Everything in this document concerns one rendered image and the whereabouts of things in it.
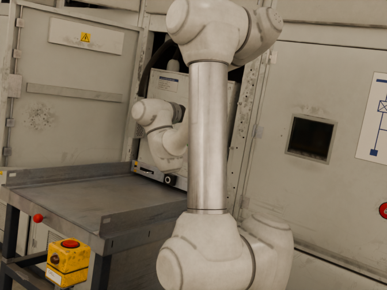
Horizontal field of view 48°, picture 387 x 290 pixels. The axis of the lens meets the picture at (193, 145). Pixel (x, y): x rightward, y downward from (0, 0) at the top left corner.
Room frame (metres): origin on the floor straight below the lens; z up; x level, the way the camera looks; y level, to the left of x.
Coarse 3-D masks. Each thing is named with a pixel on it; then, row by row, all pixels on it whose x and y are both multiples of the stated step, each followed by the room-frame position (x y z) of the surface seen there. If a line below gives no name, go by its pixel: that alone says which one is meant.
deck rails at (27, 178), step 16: (16, 176) 1.66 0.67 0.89; (32, 176) 1.72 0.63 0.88; (48, 176) 1.78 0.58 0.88; (64, 176) 1.84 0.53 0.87; (80, 176) 1.91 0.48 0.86; (96, 176) 1.99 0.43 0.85; (112, 176) 2.05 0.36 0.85; (144, 208) 1.45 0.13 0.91; (160, 208) 1.52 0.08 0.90; (176, 208) 1.60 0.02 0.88; (112, 224) 1.34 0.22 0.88; (128, 224) 1.40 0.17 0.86; (144, 224) 1.46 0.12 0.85
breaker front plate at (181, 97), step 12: (156, 72) 2.13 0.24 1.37; (168, 72) 2.09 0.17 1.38; (156, 84) 2.12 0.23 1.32; (180, 84) 2.04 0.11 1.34; (228, 84) 1.88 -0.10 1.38; (156, 96) 2.12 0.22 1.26; (168, 96) 2.07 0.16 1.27; (180, 96) 2.03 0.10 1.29; (228, 96) 1.88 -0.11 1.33; (228, 108) 1.87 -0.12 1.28; (144, 144) 2.14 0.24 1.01; (144, 156) 2.13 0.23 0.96
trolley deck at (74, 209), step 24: (0, 192) 1.64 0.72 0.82; (24, 192) 1.60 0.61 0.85; (48, 192) 1.65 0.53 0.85; (72, 192) 1.70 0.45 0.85; (96, 192) 1.76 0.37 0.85; (120, 192) 1.81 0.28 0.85; (144, 192) 1.88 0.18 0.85; (168, 192) 1.94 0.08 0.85; (48, 216) 1.45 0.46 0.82; (72, 216) 1.43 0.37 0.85; (96, 216) 1.47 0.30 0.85; (96, 240) 1.30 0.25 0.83; (120, 240) 1.33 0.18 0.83; (144, 240) 1.43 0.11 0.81
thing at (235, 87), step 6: (150, 72) 2.15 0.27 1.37; (174, 72) 2.06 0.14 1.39; (180, 72) 2.04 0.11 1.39; (234, 84) 1.87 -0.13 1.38; (240, 84) 1.91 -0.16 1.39; (234, 90) 1.88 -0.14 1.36; (240, 90) 1.91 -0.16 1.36; (234, 96) 1.88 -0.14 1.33; (234, 102) 1.89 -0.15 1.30; (234, 108) 1.90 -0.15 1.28; (234, 114) 1.90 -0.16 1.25; (228, 120) 1.87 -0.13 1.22; (234, 120) 1.91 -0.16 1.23; (228, 126) 1.88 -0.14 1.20; (228, 132) 1.88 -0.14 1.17; (228, 138) 1.89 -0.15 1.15; (228, 144) 1.90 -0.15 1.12; (228, 150) 1.90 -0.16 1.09
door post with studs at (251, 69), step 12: (264, 0) 1.82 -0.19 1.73; (252, 60) 1.83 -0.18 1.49; (252, 72) 1.82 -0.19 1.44; (252, 84) 1.81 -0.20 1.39; (240, 96) 1.85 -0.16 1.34; (252, 96) 1.81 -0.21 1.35; (240, 108) 1.84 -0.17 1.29; (240, 120) 1.83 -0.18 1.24; (240, 132) 1.82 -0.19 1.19; (240, 144) 1.82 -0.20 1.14; (240, 156) 1.81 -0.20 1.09; (228, 168) 1.84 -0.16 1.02; (228, 180) 1.84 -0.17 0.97; (228, 192) 1.83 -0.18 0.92; (228, 204) 1.82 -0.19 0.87
